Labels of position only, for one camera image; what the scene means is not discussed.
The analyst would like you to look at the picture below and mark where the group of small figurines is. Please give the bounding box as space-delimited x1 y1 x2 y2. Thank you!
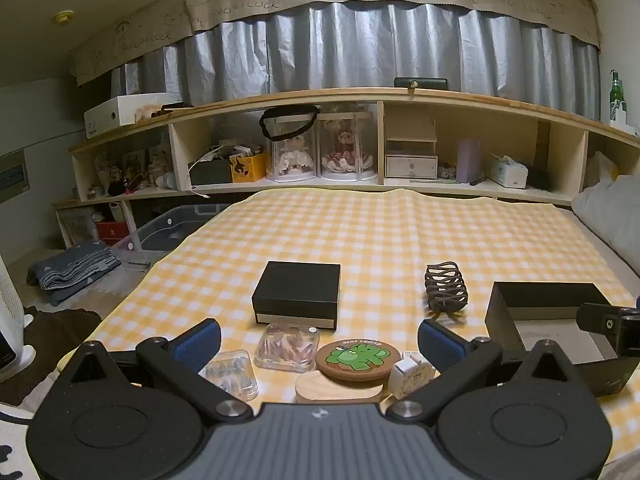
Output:
92 144 177 197

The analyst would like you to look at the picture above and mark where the folded blue blanket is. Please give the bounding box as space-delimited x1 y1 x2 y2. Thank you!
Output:
27 239 124 307

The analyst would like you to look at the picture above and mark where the clear doll case black strap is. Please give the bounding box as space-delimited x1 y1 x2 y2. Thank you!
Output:
259 106 321 182

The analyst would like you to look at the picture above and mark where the yellow checked mat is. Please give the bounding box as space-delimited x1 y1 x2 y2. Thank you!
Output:
87 187 640 463

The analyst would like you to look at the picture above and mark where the black gift box white band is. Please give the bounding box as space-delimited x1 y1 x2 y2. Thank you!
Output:
251 261 342 331

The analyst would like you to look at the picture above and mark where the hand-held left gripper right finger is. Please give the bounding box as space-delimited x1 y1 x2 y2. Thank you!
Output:
387 320 596 423

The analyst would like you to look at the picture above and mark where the small clear plastic case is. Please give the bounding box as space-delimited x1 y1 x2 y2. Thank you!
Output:
199 357 260 402

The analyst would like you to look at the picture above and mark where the yellow box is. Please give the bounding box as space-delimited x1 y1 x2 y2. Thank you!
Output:
229 152 269 184

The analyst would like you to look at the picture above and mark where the black storage box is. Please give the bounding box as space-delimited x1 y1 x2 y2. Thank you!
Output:
188 157 234 186

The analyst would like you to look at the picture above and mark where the dark brown rug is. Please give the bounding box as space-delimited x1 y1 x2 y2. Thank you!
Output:
0 307 104 407

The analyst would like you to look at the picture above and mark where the small white drawer organizer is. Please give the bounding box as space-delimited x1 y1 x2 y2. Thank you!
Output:
384 119 440 180

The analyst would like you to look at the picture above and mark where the red box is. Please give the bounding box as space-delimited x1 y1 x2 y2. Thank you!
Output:
97 220 129 246

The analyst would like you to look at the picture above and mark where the white tissue box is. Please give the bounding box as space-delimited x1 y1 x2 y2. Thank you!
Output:
487 153 530 190

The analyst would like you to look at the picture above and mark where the oval wooden piece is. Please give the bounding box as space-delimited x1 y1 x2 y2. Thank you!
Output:
294 369 392 405

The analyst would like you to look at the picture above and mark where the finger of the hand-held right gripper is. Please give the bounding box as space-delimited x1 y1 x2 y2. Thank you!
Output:
576 302 640 358

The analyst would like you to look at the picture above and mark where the dark green case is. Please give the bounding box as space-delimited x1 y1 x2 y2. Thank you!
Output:
393 77 449 91

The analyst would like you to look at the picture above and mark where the small white round container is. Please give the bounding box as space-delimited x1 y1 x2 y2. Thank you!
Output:
388 354 437 401

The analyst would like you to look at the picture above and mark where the cork coaster green figure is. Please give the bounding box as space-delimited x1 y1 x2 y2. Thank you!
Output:
314 338 403 395

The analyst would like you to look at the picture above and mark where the clear case with pink pieces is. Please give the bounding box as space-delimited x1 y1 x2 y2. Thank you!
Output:
254 323 321 374

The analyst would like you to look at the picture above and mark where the silver curtain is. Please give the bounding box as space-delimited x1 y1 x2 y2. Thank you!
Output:
112 2 602 122

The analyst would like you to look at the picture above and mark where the white printed blanket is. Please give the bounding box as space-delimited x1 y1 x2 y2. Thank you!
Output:
0 402 37 480

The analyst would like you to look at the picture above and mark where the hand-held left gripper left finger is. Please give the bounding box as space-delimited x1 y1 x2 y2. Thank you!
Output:
52 319 253 423

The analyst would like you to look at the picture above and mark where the clear storage bin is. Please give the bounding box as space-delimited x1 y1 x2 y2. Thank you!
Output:
112 203 231 267

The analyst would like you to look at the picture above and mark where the white bag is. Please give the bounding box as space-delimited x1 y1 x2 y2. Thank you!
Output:
587 151 619 191

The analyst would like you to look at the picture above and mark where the black fluffy brush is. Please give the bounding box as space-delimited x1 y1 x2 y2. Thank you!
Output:
529 167 554 192

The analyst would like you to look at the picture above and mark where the small white box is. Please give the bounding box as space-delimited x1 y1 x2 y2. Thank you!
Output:
610 107 640 137

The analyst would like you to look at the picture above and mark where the grey pillow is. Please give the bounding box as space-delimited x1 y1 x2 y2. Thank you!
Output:
571 174 640 272

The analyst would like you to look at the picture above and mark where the long wooden shelf unit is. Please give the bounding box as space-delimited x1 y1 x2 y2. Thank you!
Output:
52 87 640 252

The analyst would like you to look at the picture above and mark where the green glass bottle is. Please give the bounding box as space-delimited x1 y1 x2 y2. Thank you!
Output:
608 70 627 122

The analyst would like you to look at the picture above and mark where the brown hair claw clip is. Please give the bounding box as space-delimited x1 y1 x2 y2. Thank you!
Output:
423 261 471 320

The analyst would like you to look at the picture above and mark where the white heater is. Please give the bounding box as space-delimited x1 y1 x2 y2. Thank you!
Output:
0 254 37 382

